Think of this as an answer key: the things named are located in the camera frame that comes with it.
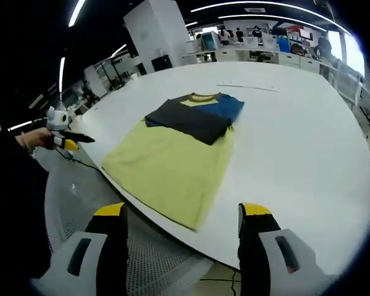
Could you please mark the light blue display cabinet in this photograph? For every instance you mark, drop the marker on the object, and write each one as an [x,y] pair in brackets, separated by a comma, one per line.
[211,40]

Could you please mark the yellow blue grey garment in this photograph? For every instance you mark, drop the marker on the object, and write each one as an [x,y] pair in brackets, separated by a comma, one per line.
[166,172]

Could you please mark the blue container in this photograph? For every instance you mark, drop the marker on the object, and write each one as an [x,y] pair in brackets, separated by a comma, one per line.
[282,43]

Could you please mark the white square pillar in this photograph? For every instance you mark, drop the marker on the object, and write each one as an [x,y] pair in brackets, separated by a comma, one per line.
[157,31]

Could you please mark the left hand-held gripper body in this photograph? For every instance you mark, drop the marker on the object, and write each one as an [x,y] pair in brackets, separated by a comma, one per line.
[58,118]

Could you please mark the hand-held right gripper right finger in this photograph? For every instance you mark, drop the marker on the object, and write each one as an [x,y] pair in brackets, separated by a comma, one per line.
[256,256]

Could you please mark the person's left hand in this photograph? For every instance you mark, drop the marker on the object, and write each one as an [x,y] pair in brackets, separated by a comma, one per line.
[38,139]

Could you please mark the black cabinet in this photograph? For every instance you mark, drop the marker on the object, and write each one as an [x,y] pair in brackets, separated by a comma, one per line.
[161,63]

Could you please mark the white counter cabinet row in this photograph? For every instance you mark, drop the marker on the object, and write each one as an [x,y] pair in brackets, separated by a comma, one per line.
[290,58]

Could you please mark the grey mesh office chair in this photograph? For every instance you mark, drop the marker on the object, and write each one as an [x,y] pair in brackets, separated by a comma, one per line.
[160,265]

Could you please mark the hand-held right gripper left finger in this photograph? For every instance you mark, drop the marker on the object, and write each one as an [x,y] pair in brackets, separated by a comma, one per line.
[111,253]

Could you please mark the wall screen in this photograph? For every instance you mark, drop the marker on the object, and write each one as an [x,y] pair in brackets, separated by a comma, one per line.
[306,33]

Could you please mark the white template strip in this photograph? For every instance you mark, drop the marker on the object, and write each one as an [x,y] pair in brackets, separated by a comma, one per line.
[249,87]

